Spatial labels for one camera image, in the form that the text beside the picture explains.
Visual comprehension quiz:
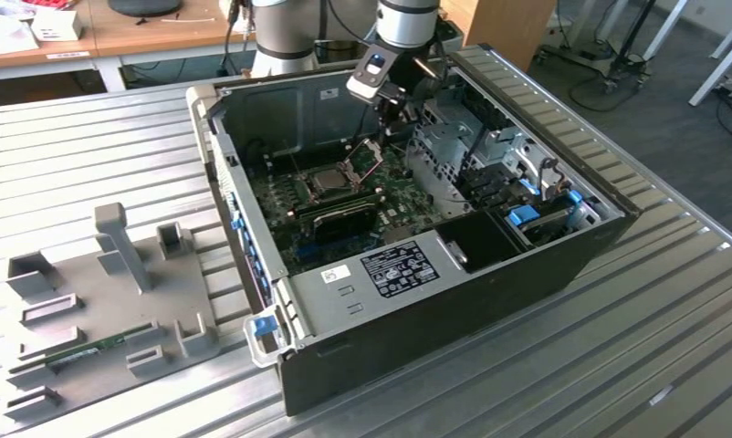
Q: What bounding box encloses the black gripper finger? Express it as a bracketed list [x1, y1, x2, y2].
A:
[397, 93, 418, 127]
[380, 93, 400, 138]

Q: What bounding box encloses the metal socket cover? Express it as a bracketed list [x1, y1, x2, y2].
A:
[338, 138, 390, 183]

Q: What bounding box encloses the CPU with silver top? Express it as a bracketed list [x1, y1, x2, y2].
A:
[313, 170, 350, 193]

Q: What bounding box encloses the CPU socket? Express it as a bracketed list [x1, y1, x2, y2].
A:
[297, 163, 368, 205]

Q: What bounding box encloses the blue expansion slot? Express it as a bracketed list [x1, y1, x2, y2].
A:
[296, 244, 332, 264]

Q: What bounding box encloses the white grey webcam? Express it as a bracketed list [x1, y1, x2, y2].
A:
[345, 43, 401, 99]

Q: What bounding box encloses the metal drive cage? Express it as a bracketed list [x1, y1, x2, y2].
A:
[408, 61, 608, 229]

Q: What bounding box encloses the wooden cabinet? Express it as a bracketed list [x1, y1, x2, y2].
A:
[437, 0, 556, 72]

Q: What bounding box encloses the green motherboard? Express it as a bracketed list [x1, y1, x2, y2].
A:
[246, 141, 464, 270]

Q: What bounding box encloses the green RAM stick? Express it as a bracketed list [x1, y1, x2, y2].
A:
[292, 194, 384, 219]
[43, 324, 154, 369]

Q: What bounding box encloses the graphics card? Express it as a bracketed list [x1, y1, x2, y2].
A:
[310, 203, 380, 246]

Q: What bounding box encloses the blue disk carrier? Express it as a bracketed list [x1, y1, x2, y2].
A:
[503, 204, 543, 230]

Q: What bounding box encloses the black wheeled stand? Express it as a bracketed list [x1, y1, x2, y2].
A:
[596, 0, 659, 92]

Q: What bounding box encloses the grey power supply unit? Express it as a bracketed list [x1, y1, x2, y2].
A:
[274, 230, 468, 341]

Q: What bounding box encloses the white table leg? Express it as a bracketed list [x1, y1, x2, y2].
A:
[643, 0, 690, 63]
[687, 22, 732, 109]

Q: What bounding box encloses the wooden desk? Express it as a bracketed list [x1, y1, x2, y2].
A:
[0, 0, 449, 97]

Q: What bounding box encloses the dark round object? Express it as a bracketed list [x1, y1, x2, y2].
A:
[107, 0, 185, 17]

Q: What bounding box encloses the open black PC case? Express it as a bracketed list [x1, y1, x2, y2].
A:
[186, 44, 643, 417]

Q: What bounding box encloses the blue case latch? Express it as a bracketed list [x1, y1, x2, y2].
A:
[249, 317, 281, 341]

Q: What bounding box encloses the white cardboard box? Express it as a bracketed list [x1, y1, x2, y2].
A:
[30, 9, 86, 43]

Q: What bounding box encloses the grey parts rack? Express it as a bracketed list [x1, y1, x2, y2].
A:
[3, 202, 225, 423]

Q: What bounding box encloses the white plastic bag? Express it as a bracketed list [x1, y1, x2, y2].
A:
[0, 8, 42, 59]

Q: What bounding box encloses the dark cable bundle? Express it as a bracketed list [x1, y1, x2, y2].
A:
[348, 98, 373, 151]

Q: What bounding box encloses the black cable loop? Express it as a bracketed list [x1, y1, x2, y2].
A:
[242, 135, 270, 163]

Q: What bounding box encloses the grey power cable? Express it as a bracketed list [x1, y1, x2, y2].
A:
[539, 157, 573, 202]

